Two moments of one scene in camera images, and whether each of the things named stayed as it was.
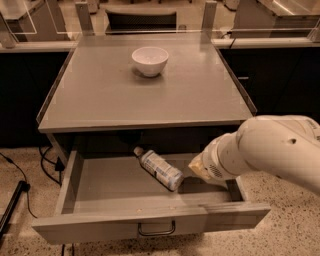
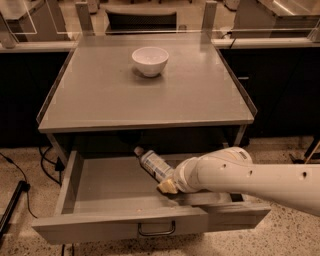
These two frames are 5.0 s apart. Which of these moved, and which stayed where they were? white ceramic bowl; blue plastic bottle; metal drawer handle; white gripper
Moved: white gripper
Stayed: white ceramic bowl; blue plastic bottle; metal drawer handle
